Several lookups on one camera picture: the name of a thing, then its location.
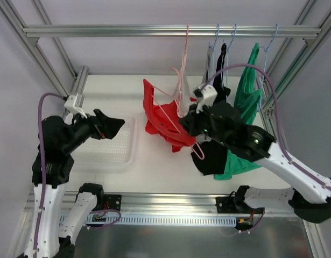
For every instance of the white tank top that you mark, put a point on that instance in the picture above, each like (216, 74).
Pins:
(183, 97)

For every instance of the grey tank top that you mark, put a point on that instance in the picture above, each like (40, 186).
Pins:
(206, 75)

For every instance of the black tank top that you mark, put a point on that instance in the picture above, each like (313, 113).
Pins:
(215, 154)

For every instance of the aluminium hanging rail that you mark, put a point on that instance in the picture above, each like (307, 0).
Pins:
(243, 31)

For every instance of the aluminium front rail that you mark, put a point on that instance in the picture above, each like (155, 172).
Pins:
(161, 204)

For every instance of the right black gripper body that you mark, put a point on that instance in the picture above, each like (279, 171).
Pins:
(197, 121)

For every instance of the white plastic basket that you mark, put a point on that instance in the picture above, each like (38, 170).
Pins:
(108, 156)

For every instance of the white slotted cable duct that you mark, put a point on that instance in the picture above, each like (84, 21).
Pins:
(133, 219)

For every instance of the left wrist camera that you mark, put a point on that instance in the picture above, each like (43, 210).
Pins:
(73, 104)

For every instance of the blue hanger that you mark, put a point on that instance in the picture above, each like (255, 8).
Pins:
(213, 53)
(266, 50)
(224, 75)

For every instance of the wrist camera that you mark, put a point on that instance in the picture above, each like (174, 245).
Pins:
(73, 104)
(205, 96)

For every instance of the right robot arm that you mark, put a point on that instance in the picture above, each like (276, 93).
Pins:
(309, 194)

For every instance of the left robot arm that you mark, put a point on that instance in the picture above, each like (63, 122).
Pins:
(50, 237)

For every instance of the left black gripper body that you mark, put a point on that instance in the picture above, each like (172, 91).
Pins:
(96, 126)

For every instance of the red tank top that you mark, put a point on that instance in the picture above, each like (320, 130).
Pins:
(164, 121)

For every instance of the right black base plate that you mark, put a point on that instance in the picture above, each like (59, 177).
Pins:
(228, 204)

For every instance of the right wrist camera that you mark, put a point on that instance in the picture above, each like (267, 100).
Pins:
(205, 96)

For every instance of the pink hanger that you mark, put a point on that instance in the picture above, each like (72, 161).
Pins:
(184, 56)
(196, 149)

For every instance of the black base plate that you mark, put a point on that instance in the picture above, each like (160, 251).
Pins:
(228, 204)
(112, 202)

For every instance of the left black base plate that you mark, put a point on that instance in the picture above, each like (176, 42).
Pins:
(112, 202)

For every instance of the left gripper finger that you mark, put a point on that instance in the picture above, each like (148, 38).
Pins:
(108, 124)
(107, 132)

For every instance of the green tank top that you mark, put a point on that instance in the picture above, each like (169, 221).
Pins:
(246, 100)

